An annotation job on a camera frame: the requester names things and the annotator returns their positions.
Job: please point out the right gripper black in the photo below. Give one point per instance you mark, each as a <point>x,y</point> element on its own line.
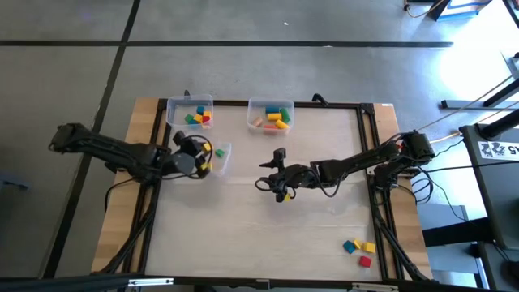
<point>294,176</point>

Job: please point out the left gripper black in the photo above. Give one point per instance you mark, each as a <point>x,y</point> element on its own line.
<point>184,163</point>

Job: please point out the medium green block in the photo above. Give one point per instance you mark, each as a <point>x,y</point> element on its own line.
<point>219,153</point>

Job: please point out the small red block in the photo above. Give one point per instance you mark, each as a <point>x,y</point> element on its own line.
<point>206,119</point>

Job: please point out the small green block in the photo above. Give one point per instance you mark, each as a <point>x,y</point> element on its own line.
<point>189,118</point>

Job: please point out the blue wooden cylinder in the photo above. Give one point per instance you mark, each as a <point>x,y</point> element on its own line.
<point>272,109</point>

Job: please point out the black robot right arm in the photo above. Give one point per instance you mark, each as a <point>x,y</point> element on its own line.
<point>357,160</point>

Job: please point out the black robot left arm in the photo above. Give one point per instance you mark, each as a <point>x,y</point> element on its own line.
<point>117,150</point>

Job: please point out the black table clamp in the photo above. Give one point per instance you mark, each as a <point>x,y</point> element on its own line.
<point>320,100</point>
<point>186,94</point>

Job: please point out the medium blue block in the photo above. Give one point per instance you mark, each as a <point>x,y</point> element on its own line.
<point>349,246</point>

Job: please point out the medium red block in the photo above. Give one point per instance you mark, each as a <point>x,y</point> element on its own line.
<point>365,261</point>

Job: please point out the grey desk base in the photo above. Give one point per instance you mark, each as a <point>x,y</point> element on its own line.
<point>444,217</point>

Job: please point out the black bar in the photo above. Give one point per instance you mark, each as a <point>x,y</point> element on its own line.
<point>61,283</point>

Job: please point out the grey metal stand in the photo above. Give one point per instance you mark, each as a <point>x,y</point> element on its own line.
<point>462,104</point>

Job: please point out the white label sticker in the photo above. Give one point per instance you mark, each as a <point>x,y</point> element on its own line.
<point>496,150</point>

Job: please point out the black desk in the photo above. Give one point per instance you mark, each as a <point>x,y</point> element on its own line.
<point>503,194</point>

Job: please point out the black pole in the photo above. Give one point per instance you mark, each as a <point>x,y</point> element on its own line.
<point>500,123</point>

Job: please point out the blue and white box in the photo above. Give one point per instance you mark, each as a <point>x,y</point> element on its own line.
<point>462,8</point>

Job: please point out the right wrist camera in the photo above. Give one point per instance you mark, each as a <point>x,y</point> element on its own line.
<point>280,155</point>

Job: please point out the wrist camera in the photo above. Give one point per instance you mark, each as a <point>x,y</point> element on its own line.
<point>179,138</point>
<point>280,155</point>

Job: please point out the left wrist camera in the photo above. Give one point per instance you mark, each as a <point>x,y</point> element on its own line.
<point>179,138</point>

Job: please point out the black table frame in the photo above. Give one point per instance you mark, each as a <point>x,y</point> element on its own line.
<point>229,103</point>

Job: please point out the white corner bracket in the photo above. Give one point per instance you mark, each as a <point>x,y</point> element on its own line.
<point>369,170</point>

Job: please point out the silver bracket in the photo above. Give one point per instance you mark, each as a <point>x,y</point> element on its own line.
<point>150,281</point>
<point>375,287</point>

